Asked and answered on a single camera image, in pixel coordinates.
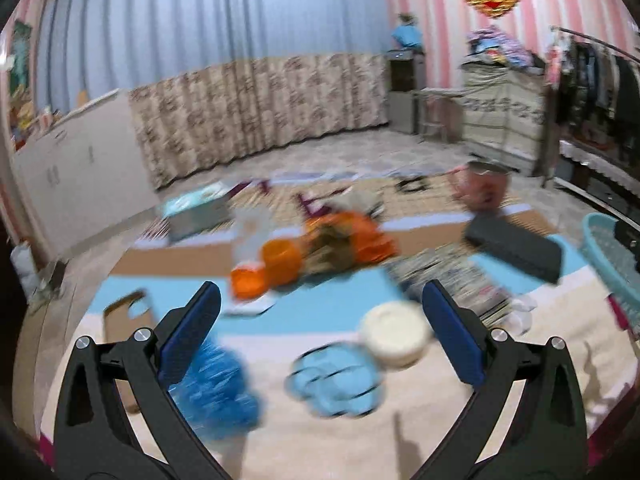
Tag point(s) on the white cabinet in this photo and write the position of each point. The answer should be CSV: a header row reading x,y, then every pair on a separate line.
x,y
85,170

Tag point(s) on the white round lid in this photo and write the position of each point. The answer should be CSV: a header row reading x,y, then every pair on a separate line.
x,y
395,335

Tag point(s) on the striped blanket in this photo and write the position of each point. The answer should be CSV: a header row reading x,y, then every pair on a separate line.
x,y
320,320

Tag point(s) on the blue and floral curtain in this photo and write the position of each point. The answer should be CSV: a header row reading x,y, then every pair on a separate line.
x,y
225,60

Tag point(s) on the olive green cloth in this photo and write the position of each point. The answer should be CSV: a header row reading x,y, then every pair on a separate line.
x,y
327,252

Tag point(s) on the orange plastic cup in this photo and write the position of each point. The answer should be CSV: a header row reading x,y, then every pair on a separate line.
x,y
281,260

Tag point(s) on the printed magazine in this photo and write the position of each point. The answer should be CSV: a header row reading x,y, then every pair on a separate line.
x,y
450,280

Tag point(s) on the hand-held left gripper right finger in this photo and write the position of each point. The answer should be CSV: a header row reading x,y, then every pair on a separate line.
x,y
452,330

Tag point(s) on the orange cloth pile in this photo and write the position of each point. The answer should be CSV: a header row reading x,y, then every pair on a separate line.
x,y
365,240

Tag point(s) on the low table with lace cloth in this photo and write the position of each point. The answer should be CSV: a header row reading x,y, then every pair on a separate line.
x,y
600,175

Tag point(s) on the clear plastic bottle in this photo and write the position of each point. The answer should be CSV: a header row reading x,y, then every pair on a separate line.
x,y
250,232

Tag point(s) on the cloth covered cabinet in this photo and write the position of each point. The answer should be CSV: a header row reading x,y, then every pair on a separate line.
x,y
500,115

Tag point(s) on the colourful wall poster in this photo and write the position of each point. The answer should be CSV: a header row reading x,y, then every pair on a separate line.
x,y
22,70

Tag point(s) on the light blue plastic basket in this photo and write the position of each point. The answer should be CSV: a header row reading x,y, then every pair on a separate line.
x,y
597,242

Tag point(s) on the pink pot with metal insert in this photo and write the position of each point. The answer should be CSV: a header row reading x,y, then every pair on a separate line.
x,y
480,190

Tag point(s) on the water dispenser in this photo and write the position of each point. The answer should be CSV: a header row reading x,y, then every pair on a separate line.
x,y
405,95

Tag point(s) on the wooden stool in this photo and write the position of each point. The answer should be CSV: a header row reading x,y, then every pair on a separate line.
x,y
440,105

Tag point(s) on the teal cardboard box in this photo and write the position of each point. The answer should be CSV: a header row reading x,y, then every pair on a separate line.
x,y
197,210

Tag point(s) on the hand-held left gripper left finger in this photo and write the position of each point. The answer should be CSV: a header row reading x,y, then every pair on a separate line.
x,y
192,325

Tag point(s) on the clothes rack with garments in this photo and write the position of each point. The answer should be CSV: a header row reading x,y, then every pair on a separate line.
x,y
600,80

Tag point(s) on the pile of clothes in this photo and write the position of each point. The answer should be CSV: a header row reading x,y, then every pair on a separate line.
x,y
500,47

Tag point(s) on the white plastic bag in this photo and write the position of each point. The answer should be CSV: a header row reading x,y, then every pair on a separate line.
x,y
24,270

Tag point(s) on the clear plastic wrapper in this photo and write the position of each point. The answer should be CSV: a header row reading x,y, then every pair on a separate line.
x,y
522,312

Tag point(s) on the black box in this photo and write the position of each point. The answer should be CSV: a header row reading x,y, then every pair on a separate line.
x,y
515,247

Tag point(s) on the woven straw mat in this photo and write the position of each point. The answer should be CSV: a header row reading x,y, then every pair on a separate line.
x,y
360,187

